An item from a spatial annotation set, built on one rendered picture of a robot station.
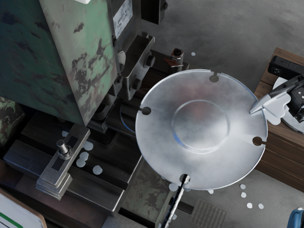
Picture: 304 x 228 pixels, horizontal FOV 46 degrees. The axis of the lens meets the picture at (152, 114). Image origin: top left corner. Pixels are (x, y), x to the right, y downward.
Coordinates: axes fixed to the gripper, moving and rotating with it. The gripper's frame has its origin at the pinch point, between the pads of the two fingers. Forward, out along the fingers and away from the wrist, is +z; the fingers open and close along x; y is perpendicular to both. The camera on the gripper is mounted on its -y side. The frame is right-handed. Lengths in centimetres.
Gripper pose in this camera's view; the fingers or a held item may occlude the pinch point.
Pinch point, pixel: (252, 108)
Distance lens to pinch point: 83.9
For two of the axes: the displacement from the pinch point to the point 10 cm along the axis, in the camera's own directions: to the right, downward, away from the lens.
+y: 4.5, 7.9, -4.3
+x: 0.7, 4.4, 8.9
